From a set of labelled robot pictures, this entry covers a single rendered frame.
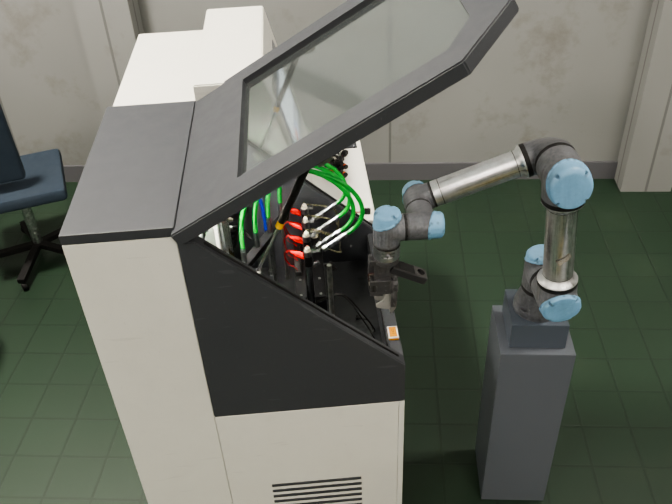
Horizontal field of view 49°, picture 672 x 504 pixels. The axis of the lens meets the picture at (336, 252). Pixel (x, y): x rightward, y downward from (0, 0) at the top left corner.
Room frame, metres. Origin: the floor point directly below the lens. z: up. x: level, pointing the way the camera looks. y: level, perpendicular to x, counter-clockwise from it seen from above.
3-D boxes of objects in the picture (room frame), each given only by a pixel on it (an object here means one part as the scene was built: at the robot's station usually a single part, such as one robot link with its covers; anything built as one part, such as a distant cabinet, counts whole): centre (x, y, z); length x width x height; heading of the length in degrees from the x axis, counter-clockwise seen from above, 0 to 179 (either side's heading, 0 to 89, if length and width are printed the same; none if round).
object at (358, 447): (1.83, 0.12, 0.39); 0.70 x 0.58 x 0.79; 3
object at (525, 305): (1.77, -0.64, 0.95); 0.15 x 0.15 x 0.10
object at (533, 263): (1.76, -0.64, 1.07); 0.13 x 0.12 x 0.14; 2
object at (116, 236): (2.16, 0.57, 0.75); 1.40 x 0.28 x 1.50; 3
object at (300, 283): (1.95, 0.09, 0.91); 0.34 x 0.10 x 0.15; 3
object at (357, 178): (2.54, -0.03, 0.96); 0.70 x 0.22 x 0.03; 3
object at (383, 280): (1.62, -0.13, 1.20); 0.09 x 0.08 x 0.12; 92
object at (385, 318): (1.84, -0.15, 0.87); 0.62 x 0.04 x 0.16; 3
